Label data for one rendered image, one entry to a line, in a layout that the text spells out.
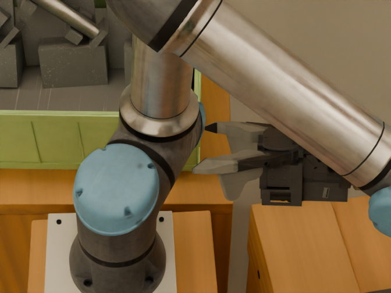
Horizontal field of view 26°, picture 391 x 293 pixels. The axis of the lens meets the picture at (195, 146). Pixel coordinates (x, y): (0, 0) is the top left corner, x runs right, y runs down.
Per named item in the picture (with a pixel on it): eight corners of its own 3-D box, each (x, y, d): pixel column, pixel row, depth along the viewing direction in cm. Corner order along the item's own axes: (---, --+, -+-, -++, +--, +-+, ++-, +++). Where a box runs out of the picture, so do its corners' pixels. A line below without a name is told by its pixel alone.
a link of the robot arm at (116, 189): (61, 245, 123) (54, 191, 113) (103, 178, 131) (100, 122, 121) (136, 275, 121) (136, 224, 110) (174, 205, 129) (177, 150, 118)
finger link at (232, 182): (205, 213, 104) (267, 196, 108) (204, 169, 102) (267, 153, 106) (192, 204, 107) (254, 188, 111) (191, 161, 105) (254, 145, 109)
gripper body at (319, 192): (256, 206, 110) (350, 208, 108) (256, 144, 106) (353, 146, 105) (258, 181, 117) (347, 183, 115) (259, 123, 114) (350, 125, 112)
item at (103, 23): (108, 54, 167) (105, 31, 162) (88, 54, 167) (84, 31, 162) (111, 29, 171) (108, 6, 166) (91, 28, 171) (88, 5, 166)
